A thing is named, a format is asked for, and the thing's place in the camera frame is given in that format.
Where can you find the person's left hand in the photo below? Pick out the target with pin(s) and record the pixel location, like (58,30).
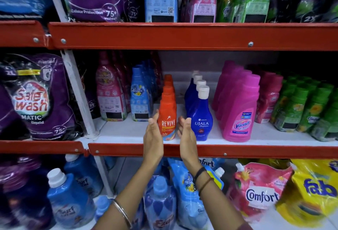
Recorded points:
(153,145)

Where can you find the person's right hand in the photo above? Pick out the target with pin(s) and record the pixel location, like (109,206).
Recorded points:
(188,148)

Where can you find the person's right thumb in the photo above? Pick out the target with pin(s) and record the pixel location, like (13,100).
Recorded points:
(188,126)

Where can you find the person's left thumb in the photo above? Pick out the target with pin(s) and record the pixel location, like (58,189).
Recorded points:
(150,126)

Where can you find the person's left forearm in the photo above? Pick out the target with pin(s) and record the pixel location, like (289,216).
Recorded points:
(132,192)

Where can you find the person's right forearm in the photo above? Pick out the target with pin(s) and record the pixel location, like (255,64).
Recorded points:
(216,206)

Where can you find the blue bottle with white cap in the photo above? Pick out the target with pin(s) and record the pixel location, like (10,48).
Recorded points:
(202,116)
(190,85)
(188,79)
(194,93)

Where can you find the orange bottle with star label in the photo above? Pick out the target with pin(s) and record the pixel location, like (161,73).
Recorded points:
(168,116)

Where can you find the white shelf board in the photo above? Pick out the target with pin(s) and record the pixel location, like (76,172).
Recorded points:
(126,132)

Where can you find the black wrist band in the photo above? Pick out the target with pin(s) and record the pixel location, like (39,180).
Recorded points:
(200,172)

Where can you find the blue softener pouch white spout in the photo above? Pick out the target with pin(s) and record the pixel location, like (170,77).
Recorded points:
(215,174)

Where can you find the bright pink stain remover bottle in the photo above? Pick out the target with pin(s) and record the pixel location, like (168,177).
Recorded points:
(224,84)
(232,92)
(241,111)
(220,76)

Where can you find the long red shelf beam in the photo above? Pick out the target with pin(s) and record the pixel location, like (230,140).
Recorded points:
(237,151)
(184,36)

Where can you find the brown wrist band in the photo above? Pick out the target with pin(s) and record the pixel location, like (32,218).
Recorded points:
(205,185)

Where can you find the light blue softener pouch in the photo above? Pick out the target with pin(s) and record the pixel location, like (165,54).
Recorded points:
(188,198)

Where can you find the blue patterned detergent pouch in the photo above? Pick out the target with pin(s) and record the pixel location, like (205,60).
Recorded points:
(159,203)

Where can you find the blue detergent bottle white cap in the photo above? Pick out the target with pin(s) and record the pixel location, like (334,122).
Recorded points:
(84,174)
(70,200)

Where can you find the silver bangle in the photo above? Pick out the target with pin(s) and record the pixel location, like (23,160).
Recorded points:
(122,211)

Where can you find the pink flower softener pouch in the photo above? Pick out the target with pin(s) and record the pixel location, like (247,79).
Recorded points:
(260,190)

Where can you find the short red shelf beam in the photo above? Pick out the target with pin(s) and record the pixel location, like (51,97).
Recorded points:
(21,33)
(39,147)

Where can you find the purple detergent pouch red logo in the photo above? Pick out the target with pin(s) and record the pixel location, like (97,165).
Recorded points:
(39,100)

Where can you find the group of green softener bottles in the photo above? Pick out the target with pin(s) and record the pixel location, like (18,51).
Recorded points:
(306,105)

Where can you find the yellow softener pouch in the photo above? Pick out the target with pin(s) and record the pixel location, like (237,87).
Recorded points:
(311,190)

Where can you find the dark purple detergent bottle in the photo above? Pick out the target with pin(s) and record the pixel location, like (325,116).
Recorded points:
(23,192)

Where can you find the white shelf upright post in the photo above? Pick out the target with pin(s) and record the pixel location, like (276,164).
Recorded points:
(76,84)

